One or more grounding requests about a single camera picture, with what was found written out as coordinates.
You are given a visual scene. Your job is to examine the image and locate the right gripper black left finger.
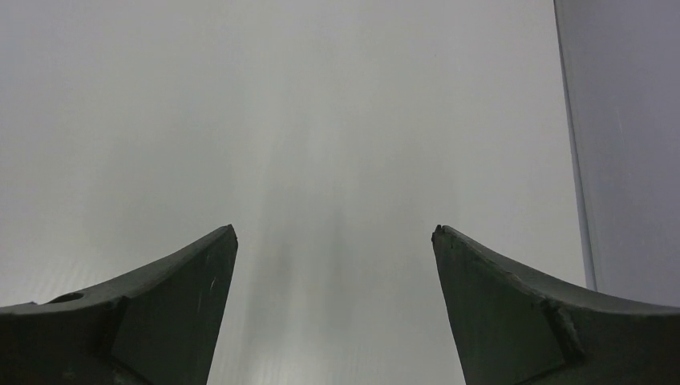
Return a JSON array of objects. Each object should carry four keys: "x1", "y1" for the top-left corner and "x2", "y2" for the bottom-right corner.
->
[{"x1": 1, "y1": 225, "x2": 238, "y2": 384}]

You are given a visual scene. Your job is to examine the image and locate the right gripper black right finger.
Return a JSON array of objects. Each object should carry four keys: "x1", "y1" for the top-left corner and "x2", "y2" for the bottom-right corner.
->
[{"x1": 431, "y1": 225, "x2": 679, "y2": 384}]

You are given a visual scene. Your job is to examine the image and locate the right aluminium corner post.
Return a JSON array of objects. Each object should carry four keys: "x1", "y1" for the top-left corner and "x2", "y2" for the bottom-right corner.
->
[{"x1": 552, "y1": 0, "x2": 598, "y2": 291}]

